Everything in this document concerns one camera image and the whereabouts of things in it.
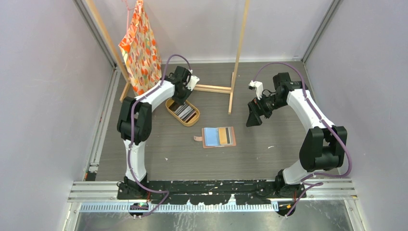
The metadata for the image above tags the gold striped credit card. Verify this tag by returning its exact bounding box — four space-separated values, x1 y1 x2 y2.
217 127 232 145

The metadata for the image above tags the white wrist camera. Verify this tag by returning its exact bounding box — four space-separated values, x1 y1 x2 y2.
186 69 200 91
248 80 264 100

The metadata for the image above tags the pink clothes hanger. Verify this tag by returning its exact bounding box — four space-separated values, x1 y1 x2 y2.
121 0 137 33

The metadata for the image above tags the aluminium rail frame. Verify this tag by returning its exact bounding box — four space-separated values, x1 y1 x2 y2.
68 179 357 216

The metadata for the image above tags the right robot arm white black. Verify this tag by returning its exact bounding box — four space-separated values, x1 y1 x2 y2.
246 72 347 198

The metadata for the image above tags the orange floral fabric bag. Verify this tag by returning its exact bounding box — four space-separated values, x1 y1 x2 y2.
118 0 162 95

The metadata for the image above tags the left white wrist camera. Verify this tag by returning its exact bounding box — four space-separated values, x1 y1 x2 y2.
186 69 200 91

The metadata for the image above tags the orange oval tray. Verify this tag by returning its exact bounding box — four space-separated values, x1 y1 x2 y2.
165 99 200 127

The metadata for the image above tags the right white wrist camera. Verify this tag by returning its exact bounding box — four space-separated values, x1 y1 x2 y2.
248 80 264 100

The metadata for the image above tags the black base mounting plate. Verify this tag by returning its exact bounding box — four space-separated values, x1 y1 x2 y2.
116 180 305 205

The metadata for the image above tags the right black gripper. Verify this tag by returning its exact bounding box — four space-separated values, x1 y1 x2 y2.
246 91 288 127

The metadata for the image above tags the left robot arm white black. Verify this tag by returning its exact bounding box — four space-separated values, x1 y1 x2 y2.
117 66 200 199

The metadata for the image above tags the brown leather card holder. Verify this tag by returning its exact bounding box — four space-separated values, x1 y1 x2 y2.
193 127 236 148

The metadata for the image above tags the stack of credit cards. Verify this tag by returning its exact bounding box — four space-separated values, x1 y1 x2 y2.
174 103 195 121

